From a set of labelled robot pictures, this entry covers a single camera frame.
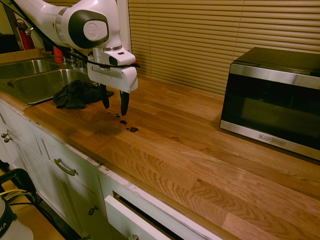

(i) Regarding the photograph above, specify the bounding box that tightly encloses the metal bar cabinet handle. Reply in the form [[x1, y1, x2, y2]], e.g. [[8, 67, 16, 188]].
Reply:
[[53, 157, 77, 177]]

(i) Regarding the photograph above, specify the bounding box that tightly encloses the red fire extinguisher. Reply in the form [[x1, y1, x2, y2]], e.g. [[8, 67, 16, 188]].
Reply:
[[15, 19, 36, 51]]

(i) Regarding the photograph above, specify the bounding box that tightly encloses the black cloth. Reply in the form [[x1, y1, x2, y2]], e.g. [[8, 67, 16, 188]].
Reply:
[[52, 79, 115, 110]]

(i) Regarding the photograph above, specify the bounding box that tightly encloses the chrome sink faucet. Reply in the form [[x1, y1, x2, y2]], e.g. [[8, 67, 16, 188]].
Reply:
[[62, 48, 86, 70]]

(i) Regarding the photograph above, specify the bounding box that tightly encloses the white open drawer front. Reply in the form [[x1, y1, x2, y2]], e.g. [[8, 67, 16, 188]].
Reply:
[[104, 195, 174, 240]]

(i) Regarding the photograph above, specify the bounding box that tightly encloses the dark liquid spill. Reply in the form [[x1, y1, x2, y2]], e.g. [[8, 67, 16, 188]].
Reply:
[[107, 112, 140, 134]]

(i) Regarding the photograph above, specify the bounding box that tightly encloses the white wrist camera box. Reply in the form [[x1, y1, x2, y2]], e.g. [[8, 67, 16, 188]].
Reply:
[[108, 50, 137, 67]]

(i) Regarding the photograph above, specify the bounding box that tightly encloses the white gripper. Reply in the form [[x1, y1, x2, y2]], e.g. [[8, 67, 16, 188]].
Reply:
[[86, 62, 139, 117]]

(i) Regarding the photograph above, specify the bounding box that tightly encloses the black steel microwave oven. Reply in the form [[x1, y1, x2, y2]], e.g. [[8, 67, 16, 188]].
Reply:
[[219, 46, 320, 161]]

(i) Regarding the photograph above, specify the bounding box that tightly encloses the yellow cable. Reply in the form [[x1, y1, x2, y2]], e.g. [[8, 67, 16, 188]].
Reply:
[[0, 188, 29, 199]]

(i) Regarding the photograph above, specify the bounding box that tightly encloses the stainless steel sink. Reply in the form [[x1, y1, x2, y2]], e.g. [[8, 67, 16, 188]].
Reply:
[[0, 59, 96, 106]]

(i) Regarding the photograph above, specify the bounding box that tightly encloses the wide beige window blind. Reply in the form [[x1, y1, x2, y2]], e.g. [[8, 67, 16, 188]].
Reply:
[[128, 0, 320, 96]]

